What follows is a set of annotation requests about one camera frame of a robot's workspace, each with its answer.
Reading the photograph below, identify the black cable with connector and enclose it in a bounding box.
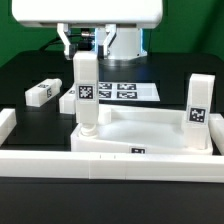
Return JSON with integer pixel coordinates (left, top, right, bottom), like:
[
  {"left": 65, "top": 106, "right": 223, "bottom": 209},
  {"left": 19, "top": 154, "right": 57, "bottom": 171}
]
[{"left": 39, "top": 29, "right": 98, "bottom": 52}]

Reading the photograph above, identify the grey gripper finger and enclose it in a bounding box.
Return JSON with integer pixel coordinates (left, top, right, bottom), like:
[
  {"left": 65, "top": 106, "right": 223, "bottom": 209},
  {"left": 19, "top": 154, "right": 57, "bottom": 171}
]
[
  {"left": 57, "top": 23, "right": 76, "bottom": 60},
  {"left": 98, "top": 24, "right": 117, "bottom": 59}
]

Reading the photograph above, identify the white fence block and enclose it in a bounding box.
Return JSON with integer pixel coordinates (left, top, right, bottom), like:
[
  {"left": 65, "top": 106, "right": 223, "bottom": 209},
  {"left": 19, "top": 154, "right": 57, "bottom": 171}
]
[
  {"left": 0, "top": 108, "right": 17, "bottom": 146},
  {"left": 209, "top": 114, "right": 224, "bottom": 156}
]

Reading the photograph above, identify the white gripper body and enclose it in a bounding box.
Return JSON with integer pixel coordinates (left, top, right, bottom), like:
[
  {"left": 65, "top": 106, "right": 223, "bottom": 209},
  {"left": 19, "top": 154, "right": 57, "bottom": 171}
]
[{"left": 12, "top": 0, "right": 163, "bottom": 29}]

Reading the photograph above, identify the marker tag sheet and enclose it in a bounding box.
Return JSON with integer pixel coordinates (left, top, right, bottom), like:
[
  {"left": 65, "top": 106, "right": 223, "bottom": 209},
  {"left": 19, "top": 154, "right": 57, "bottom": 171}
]
[{"left": 99, "top": 82, "right": 160, "bottom": 102}]

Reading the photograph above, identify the white front fence bar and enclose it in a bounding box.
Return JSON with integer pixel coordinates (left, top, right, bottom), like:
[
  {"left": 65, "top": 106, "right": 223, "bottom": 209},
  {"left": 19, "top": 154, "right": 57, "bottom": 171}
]
[{"left": 0, "top": 150, "right": 224, "bottom": 183}]

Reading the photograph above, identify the white left fence block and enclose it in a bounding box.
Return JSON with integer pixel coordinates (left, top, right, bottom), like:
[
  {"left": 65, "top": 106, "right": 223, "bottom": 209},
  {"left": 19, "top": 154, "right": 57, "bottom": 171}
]
[{"left": 0, "top": 108, "right": 17, "bottom": 146}]

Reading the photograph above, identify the white right fence block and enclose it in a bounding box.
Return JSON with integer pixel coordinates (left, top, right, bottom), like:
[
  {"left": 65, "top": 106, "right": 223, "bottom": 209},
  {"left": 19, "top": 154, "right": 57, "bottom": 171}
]
[{"left": 209, "top": 114, "right": 224, "bottom": 156}]

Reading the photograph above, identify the white desk top tray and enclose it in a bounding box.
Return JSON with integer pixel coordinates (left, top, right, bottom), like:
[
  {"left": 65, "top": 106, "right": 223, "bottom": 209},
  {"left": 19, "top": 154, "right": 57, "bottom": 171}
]
[{"left": 70, "top": 105, "right": 213, "bottom": 155}]

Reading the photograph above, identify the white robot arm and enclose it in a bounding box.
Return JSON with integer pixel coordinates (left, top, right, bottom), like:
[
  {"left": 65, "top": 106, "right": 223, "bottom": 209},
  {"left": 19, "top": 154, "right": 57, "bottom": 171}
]
[{"left": 12, "top": 0, "right": 163, "bottom": 60}]

